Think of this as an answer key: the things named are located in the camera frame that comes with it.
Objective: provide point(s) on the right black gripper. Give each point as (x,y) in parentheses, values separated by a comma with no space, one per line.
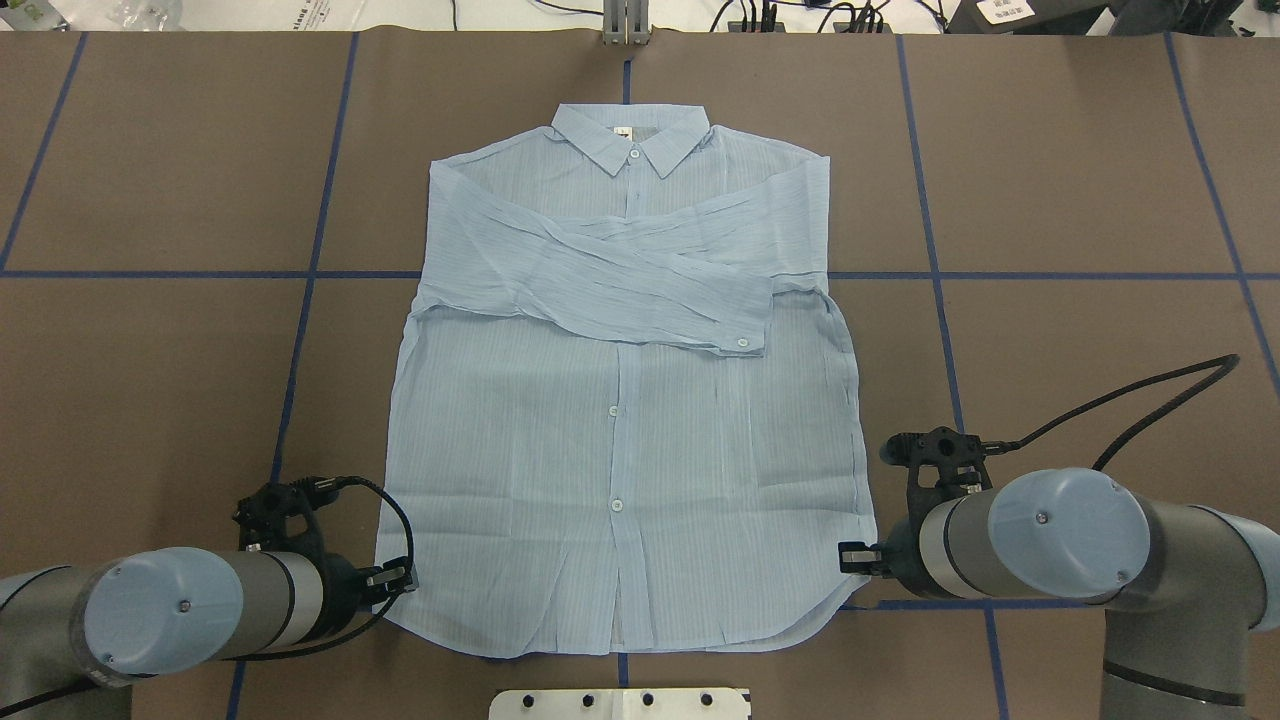
(903,558)

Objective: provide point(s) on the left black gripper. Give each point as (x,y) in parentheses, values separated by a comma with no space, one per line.
(342,588)

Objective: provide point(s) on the light blue button shirt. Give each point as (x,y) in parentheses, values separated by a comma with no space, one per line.
(626,412)

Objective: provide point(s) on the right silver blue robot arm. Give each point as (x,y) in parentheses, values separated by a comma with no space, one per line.
(1182,587)

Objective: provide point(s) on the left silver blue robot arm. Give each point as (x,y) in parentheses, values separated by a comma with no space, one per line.
(77,640)

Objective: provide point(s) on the black box with label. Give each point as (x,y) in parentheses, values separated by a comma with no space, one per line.
(1052,18)

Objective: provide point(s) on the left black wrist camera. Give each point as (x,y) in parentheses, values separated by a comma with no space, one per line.
(282,517)

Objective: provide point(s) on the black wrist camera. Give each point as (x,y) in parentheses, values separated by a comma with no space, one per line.
(942,465)
(282,517)

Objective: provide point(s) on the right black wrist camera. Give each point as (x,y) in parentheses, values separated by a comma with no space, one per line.
(942,465)

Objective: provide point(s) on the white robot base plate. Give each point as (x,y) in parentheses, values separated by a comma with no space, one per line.
(624,703)

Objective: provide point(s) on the grey aluminium frame post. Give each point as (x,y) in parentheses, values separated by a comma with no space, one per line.
(626,22)

